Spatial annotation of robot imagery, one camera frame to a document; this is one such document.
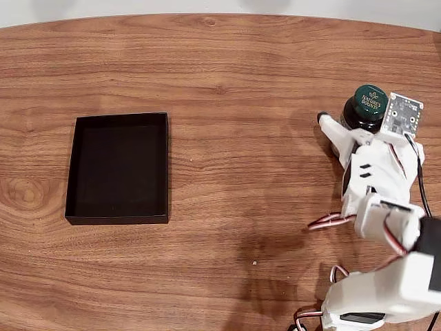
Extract pill bottle green cap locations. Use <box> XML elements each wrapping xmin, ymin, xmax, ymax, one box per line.
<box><xmin>329</xmin><ymin>83</ymin><xmax>391</xmax><ymax>160</ymax></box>

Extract black camera cable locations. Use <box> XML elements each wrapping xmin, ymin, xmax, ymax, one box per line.
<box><xmin>404</xmin><ymin>132</ymin><xmax>438</xmax><ymax>331</ymax></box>

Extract red white black servo wire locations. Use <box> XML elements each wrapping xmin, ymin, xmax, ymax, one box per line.
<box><xmin>293</xmin><ymin>264</ymin><xmax>349</xmax><ymax>331</ymax></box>
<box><xmin>386</xmin><ymin>141</ymin><xmax>407</xmax><ymax>172</ymax></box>
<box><xmin>307</xmin><ymin>212</ymin><xmax>358</xmax><ymax>231</ymax></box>

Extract camera board on white mount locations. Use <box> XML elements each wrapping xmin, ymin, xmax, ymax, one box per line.
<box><xmin>378</xmin><ymin>91</ymin><xmax>425</xmax><ymax>144</ymax></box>

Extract black open box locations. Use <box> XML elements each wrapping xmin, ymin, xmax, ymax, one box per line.
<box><xmin>64</xmin><ymin>112</ymin><xmax>172</xmax><ymax>225</ymax></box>

